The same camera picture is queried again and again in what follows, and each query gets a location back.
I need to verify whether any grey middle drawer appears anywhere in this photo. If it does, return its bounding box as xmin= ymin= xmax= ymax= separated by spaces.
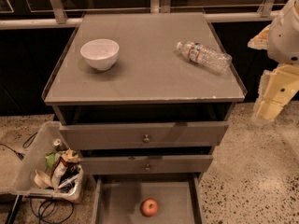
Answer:
xmin=79 ymin=155 xmax=213 ymax=175

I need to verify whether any blue cable on floor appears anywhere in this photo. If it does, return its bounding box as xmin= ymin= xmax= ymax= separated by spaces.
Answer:
xmin=29 ymin=197 xmax=75 ymax=224

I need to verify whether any black cable on floor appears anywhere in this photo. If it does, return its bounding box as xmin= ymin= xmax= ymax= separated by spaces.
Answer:
xmin=0 ymin=132 xmax=38 ymax=161

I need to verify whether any clear plastic trash bin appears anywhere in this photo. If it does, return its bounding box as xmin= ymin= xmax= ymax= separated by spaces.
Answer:
xmin=10 ymin=121 xmax=86 ymax=203

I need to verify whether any white paper cup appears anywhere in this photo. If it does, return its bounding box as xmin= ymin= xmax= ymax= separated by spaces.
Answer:
xmin=34 ymin=169 xmax=52 ymax=189

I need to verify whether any white ceramic bowl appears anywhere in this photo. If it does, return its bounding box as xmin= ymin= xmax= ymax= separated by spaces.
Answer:
xmin=80 ymin=39 xmax=120 ymax=71

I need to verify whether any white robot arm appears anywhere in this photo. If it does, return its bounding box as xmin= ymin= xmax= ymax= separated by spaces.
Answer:
xmin=248 ymin=0 xmax=299 ymax=120

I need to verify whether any grey top drawer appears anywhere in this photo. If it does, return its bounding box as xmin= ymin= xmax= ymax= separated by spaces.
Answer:
xmin=60 ymin=121 xmax=228 ymax=150

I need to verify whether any grey bottom drawer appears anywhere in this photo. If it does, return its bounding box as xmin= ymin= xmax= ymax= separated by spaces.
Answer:
xmin=92 ymin=174 xmax=206 ymax=224

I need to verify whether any metal window railing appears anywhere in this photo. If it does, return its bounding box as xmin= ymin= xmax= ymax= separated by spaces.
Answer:
xmin=0 ymin=0 xmax=288 ymax=30

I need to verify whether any clear plastic water bottle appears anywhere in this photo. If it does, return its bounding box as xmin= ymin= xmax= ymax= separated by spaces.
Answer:
xmin=177 ymin=41 xmax=232 ymax=74

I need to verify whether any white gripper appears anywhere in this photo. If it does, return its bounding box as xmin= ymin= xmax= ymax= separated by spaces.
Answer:
xmin=248 ymin=11 xmax=299 ymax=120

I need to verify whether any grey drawer cabinet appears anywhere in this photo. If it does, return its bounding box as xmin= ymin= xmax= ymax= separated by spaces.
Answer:
xmin=41 ymin=12 xmax=248 ymax=181

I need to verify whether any green wrapper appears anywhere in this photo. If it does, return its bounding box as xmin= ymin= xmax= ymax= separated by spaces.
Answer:
xmin=45 ymin=153 xmax=56 ymax=169

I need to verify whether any crumpled snack bag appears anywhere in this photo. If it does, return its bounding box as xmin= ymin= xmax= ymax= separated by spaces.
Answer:
xmin=50 ymin=149 xmax=78 ymax=189

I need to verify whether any metal can in bin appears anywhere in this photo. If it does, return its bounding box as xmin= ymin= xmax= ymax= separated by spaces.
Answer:
xmin=52 ymin=139 xmax=66 ymax=151

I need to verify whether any red apple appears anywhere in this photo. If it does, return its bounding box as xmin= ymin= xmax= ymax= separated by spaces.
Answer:
xmin=141 ymin=198 xmax=158 ymax=217

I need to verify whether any grey drawer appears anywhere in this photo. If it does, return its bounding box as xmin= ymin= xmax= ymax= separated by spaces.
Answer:
xmin=92 ymin=174 xmax=206 ymax=224
xmin=60 ymin=121 xmax=228 ymax=150
xmin=79 ymin=155 xmax=213 ymax=175

